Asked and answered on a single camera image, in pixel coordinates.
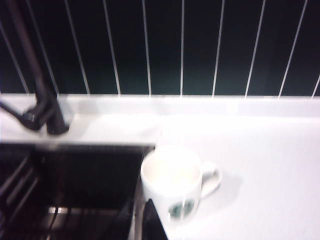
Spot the dark metal tall faucet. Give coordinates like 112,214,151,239
6,0,71,136

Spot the white Starbucks logo mug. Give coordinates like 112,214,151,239
139,146,223,222

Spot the gray faucet lever handle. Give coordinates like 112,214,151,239
0,101,42,132

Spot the black sink drain rack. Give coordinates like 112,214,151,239
0,154,42,218

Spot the black sink basin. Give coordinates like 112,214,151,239
0,142,162,240

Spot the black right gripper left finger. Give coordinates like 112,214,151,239
116,197,138,240

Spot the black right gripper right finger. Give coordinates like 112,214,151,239
143,198,170,240

